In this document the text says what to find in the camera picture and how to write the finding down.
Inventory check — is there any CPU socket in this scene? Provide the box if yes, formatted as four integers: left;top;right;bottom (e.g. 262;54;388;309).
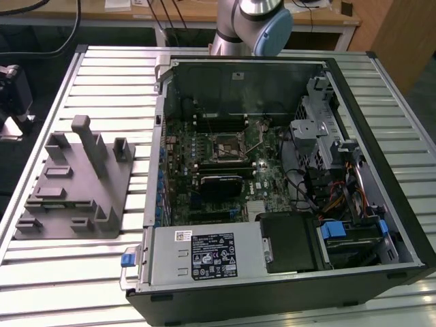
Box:
210;130;249;164

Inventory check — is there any wooden cabinet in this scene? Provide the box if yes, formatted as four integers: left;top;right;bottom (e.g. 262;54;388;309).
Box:
349;0;436;95

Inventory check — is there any silver metal drive cage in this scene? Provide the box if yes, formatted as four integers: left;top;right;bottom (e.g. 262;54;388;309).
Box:
289;77;345;171

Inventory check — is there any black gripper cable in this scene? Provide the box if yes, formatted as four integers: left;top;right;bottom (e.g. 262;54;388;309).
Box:
0;0;83;57

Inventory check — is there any black PC case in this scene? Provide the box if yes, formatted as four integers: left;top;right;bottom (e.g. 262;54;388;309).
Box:
124;54;433;327

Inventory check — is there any green motherboard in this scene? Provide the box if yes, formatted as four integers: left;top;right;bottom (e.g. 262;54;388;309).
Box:
163;115;297;228

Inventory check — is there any wooden desk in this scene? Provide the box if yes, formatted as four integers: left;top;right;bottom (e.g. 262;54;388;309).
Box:
0;0;362;52

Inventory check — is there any grey plastic case latch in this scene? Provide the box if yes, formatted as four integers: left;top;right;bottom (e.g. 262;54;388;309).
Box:
153;55;171;93

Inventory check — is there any blue case latch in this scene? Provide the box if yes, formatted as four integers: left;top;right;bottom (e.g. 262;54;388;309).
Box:
121;247;138;269

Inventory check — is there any orange yellow wire bundle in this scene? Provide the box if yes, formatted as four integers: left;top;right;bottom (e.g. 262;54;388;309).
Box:
318;178;372;221

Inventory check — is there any hard disk in blue carrier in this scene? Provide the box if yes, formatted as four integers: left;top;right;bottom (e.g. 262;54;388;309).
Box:
316;219;389;270

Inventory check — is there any small silver heat sink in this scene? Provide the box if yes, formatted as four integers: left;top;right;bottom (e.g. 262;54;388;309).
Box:
247;200;267;219

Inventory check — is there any silver power supply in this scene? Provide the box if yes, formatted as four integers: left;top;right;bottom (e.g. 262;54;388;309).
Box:
146;224;272;286

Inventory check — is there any graphics card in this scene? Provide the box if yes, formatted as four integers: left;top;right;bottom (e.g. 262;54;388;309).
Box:
198;174;245;201

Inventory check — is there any grey parts rack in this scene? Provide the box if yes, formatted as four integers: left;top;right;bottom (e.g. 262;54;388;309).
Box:
14;114;137;241

